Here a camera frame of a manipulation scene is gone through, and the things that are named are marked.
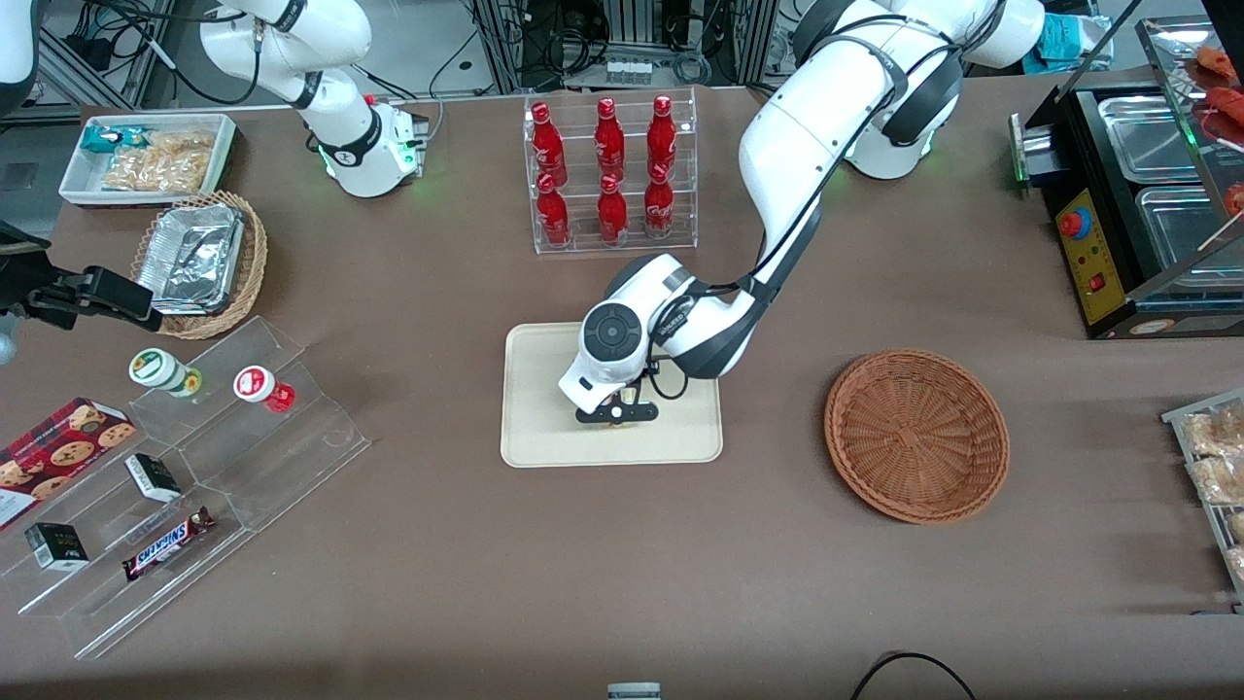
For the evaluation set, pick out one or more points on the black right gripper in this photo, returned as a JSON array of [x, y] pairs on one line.
[[49, 292]]

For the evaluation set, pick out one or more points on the light wicker basket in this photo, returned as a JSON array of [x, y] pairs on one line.
[[255, 262]]

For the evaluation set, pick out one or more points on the clear acrylic bottle rack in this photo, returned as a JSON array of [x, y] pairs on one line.
[[680, 175]]

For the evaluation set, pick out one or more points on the steel warmer pan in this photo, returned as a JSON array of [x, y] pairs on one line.
[[1181, 233], [1147, 141]]

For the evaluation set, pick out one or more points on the red cola bottle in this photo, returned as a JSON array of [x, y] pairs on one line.
[[612, 212], [547, 141], [658, 209], [553, 214], [609, 136], [662, 134]]

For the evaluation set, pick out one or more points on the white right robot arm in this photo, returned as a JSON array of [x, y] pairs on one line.
[[342, 146]]

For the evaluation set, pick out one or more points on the grey power strip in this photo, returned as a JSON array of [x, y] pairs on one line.
[[629, 73]]

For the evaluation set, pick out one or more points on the clear acrylic stepped display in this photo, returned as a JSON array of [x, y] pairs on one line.
[[282, 467]]

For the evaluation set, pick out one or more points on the wrapped bread piece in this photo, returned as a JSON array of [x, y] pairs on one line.
[[1220, 479], [1237, 562], [1237, 527], [1215, 433]]

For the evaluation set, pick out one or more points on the white rectangular snack bin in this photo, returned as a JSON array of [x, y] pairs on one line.
[[78, 185]]

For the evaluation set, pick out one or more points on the small black carton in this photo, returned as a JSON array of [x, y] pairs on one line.
[[153, 477], [56, 546]]

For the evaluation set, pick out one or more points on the stack of foil trays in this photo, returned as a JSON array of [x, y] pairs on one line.
[[190, 258]]

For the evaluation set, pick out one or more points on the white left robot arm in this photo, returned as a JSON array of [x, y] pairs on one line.
[[797, 146]]

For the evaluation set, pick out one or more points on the brown round wicker basket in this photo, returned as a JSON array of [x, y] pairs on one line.
[[914, 437]]

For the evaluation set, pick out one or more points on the red cookie box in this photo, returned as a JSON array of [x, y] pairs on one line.
[[58, 452]]

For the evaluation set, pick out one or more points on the black food warmer machine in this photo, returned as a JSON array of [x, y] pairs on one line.
[[1103, 292]]

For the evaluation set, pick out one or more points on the clear bag of crackers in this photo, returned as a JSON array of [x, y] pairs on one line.
[[160, 163]]

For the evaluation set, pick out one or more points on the red lid yogurt bottle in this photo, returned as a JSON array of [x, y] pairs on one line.
[[260, 387]]

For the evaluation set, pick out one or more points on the tray of wrapped bread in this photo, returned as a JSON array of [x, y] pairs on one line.
[[1191, 437]]

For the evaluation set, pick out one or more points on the Snickers chocolate bar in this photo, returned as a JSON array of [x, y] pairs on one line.
[[167, 544]]

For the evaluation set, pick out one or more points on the green lid yogurt bottle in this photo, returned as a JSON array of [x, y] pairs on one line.
[[160, 371]]

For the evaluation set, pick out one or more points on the teal snack packet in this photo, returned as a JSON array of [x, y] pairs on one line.
[[109, 138]]

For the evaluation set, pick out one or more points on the beige rectangular serving tray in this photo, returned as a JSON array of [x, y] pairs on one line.
[[535, 428]]

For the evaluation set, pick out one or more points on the small grey device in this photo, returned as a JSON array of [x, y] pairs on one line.
[[634, 691]]

